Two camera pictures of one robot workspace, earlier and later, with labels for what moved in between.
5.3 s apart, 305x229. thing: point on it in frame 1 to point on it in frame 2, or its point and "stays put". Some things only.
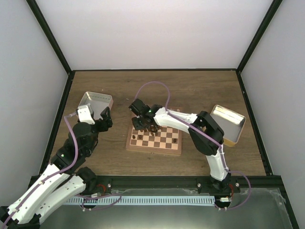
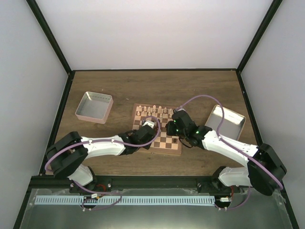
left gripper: x=107 y=119 to x=147 y=147
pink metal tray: x=98 y=102 stays put
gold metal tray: x=231 y=123 stays put
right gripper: x=137 y=125 to x=170 y=130
